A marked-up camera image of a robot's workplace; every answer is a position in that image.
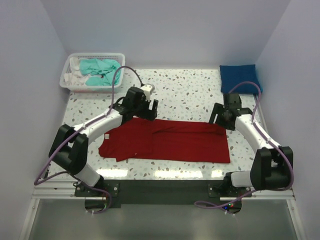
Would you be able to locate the red t shirt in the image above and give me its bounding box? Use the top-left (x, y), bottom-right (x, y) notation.
top-left (98, 117), bottom-right (231, 164)

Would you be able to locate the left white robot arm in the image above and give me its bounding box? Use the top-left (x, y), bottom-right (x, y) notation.
top-left (49, 84), bottom-right (158, 190)

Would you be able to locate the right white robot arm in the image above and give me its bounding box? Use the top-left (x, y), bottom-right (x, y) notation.
top-left (209, 93), bottom-right (294, 191)

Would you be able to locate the folded blue t shirt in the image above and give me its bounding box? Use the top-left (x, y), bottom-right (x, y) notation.
top-left (219, 64), bottom-right (263, 94)

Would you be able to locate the teal t shirt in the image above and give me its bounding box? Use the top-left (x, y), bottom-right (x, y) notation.
top-left (79, 58), bottom-right (121, 87)

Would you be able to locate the white plastic laundry basket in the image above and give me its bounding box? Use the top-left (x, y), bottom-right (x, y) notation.
top-left (59, 52), bottom-right (126, 93)

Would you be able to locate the white t shirt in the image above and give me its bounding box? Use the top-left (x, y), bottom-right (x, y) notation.
top-left (63, 57), bottom-right (91, 86)

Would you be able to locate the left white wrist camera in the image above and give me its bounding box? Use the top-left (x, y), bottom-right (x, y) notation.
top-left (140, 84), bottom-right (155, 98)

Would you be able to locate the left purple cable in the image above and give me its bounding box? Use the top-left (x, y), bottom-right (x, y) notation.
top-left (33, 66), bottom-right (146, 216)

